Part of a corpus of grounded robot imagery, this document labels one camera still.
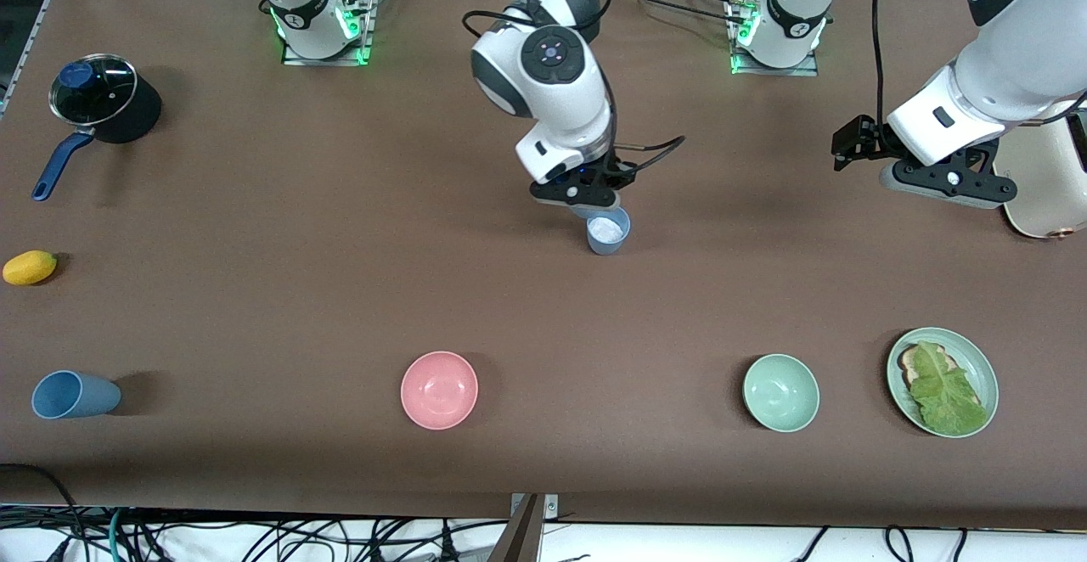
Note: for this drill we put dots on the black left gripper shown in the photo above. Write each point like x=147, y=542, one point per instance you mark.
x=872, y=144

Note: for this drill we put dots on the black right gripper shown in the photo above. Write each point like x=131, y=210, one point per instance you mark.
x=621, y=177

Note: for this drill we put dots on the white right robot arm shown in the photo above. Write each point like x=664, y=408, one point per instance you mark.
x=552, y=87

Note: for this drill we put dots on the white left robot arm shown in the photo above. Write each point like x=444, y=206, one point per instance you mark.
x=1010, y=61

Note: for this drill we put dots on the cream white appliance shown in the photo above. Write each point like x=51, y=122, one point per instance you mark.
x=1044, y=205

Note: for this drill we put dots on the bread slice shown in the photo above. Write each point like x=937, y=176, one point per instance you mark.
x=910, y=365

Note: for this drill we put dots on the pale green plate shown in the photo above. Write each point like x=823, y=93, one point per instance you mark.
x=977, y=367

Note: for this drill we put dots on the pale green bowl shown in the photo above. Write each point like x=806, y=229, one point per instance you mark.
x=780, y=393

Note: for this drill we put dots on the green lettuce leaf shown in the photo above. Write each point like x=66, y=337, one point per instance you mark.
x=947, y=392

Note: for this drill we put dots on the brown table cover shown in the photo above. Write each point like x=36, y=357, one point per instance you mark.
x=340, y=205

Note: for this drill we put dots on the pink bowl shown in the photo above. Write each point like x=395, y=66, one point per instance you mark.
x=439, y=390

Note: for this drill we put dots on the yellow toy lemon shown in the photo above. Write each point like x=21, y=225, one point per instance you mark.
x=28, y=267

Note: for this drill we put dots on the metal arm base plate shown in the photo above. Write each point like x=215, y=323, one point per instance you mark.
x=290, y=56
x=802, y=70

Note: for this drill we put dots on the metal table edge bracket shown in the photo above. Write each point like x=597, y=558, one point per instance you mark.
x=550, y=507

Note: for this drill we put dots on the grey camera stand pole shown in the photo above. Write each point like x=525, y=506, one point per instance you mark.
x=520, y=536

